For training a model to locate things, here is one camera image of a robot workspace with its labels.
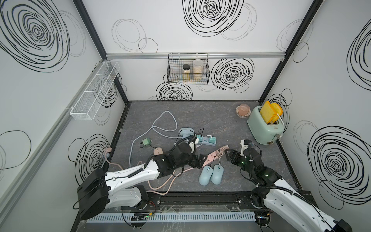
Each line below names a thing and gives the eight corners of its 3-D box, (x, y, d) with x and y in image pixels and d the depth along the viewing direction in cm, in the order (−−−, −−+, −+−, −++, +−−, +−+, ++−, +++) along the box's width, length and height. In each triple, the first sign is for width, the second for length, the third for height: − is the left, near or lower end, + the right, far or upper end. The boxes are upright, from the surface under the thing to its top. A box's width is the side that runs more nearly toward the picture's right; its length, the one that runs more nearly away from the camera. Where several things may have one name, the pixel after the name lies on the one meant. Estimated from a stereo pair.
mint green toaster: (253, 146, 96) (263, 133, 84) (245, 120, 110) (252, 106, 98) (275, 146, 96) (288, 133, 84) (264, 120, 110) (273, 106, 98)
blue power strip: (196, 143, 97) (196, 137, 91) (196, 140, 99) (197, 134, 93) (215, 146, 96) (216, 140, 90) (215, 142, 97) (217, 136, 91)
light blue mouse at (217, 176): (209, 182, 82) (210, 181, 79) (214, 164, 88) (214, 162, 86) (220, 186, 80) (221, 185, 78) (223, 168, 87) (224, 166, 85)
